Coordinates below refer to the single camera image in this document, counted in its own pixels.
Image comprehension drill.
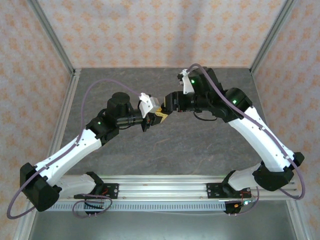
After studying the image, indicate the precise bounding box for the long aluminium base rail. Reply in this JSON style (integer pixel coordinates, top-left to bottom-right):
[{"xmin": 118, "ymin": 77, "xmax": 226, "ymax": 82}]
[{"xmin": 26, "ymin": 174, "xmax": 300, "ymax": 201}]

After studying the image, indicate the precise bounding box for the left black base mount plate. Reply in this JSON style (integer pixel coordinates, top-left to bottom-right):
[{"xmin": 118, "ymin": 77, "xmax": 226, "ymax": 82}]
[{"xmin": 99, "ymin": 183, "xmax": 120, "ymax": 200}]

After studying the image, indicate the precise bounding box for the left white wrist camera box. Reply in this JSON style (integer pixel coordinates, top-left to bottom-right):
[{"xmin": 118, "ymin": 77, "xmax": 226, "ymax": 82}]
[{"xmin": 138, "ymin": 92, "xmax": 161, "ymax": 118}]

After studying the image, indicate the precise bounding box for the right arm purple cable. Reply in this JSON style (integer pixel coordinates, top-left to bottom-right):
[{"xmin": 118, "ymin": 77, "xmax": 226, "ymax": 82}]
[{"xmin": 187, "ymin": 63, "xmax": 307, "ymax": 216}]

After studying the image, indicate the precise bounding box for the short aluminium frame post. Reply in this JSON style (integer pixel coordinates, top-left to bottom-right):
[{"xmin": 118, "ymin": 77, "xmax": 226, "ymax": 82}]
[
  {"xmin": 13, "ymin": 212, "xmax": 36, "ymax": 240},
  {"xmin": 286, "ymin": 199, "xmax": 311, "ymax": 240}
]

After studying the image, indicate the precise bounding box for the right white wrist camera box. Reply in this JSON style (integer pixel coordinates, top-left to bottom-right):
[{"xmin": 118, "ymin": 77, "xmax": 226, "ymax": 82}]
[{"xmin": 176, "ymin": 69, "xmax": 195, "ymax": 95}]

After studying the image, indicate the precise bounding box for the grey metal panel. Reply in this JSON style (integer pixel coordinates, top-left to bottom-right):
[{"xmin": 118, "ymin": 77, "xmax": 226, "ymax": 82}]
[{"xmin": 27, "ymin": 211, "xmax": 298, "ymax": 240}]

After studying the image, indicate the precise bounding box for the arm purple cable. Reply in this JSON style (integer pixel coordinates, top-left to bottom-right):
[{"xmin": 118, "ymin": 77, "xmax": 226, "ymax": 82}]
[
  {"xmin": 187, "ymin": 63, "xmax": 307, "ymax": 216},
  {"xmin": 6, "ymin": 78, "xmax": 142, "ymax": 220}
]

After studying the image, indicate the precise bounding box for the aluminium side rail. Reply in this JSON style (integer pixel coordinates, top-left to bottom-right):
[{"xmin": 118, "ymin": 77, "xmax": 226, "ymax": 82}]
[{"xmin": 39, "ymin": 68, "xmax": 82, "ymax": 181}]

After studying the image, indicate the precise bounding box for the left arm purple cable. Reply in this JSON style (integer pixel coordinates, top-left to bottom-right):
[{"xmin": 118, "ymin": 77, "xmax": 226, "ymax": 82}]
[{"xmin": 6, "ymin": 78, "xmax": 142, "ymax": 220}]

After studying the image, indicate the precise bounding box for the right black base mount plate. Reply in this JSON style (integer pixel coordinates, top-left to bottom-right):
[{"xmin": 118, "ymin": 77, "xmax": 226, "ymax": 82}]
[{"xmin": 206, "ymin": 182, "xmax": 251, "ymax": 200}]

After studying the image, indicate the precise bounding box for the slotted grey cable duct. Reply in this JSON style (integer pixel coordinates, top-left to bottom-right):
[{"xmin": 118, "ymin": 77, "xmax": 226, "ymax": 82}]
[{"xmin": 49, "ymin": 201, "xmax": 227, "ymax": 213}]

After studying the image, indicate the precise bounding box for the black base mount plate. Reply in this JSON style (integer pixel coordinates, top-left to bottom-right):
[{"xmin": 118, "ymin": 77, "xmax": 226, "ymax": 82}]
[
  {"xmin": 99, "ymin": 183, "xmax": 120, "ymax": 200},
  {"xmin": 206, "ymin": 182, "xmax": 251, "ymax": 200}
]

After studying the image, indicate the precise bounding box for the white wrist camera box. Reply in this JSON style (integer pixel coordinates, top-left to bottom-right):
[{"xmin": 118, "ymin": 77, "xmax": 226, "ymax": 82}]
[
  {"xmin": 138, "ymin": 92, "xmax": 161, "ymax": 118},
  {"xmin": 176, "ymin": 69, "xmax": 195, "ymax": 95}
]

